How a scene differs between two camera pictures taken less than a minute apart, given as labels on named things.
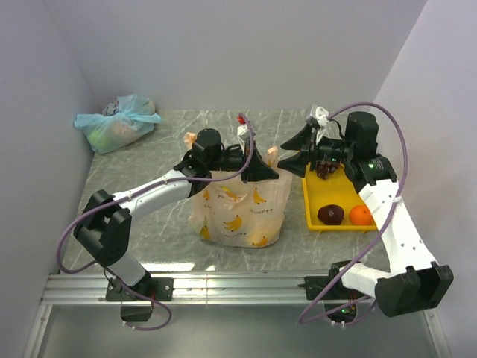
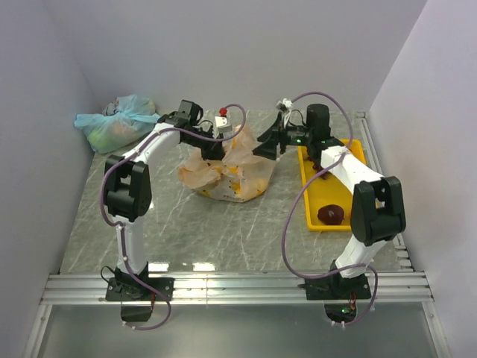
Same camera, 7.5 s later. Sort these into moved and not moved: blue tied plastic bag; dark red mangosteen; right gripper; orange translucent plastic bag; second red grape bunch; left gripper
Moved: right gripper; orange translucent plastic bag; left gripper
Not moved: blue tied plastic bag; dark red mangosteen; second red grape bunch
